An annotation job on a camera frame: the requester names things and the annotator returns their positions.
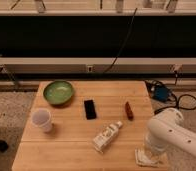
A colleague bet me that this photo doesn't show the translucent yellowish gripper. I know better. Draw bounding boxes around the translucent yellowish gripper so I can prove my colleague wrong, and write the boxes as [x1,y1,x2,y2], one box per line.
[142,147,165,164]

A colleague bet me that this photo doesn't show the white square sponge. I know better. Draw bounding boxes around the white square sponge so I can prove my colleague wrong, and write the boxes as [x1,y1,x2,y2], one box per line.
[135,149,159,167]

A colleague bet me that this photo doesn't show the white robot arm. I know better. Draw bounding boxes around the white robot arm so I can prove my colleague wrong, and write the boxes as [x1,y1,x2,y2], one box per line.
[144,108,196,157]

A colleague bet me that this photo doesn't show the green ceramic bowl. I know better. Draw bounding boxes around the green ceramic bowl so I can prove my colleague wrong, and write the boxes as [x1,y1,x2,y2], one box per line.
[43,81,74,105]

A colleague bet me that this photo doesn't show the white ceramic cup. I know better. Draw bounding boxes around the white ceramic cup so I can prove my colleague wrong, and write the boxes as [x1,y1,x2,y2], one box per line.
[31,108,53,133]

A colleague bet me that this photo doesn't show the small red-brown object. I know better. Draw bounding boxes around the small red-brown object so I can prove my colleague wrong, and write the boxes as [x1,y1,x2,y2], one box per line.
[125,102,134,120]

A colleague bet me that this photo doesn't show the white tube bottle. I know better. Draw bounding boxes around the white tube bottle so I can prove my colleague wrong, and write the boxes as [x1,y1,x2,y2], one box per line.
[92,121,123,153]

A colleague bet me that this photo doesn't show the blue power box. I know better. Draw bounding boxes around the blue power box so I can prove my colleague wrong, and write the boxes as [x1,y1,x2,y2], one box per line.
[153,87,170,102]

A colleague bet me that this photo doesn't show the black rectangular block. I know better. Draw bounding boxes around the black rectangular block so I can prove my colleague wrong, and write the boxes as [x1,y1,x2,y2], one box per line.
[84,100,96,120]

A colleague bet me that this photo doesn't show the black chair base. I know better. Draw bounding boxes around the black chair base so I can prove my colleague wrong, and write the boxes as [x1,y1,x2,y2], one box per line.
[0,140,9,152]

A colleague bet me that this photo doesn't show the black floor cable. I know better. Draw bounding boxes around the black floor cable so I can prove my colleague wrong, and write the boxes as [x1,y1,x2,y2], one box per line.
[145,79,196,116]

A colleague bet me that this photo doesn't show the black hanging cable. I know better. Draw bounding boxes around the black hanging cable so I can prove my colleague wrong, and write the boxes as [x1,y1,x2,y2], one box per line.
[102,7,138,75]

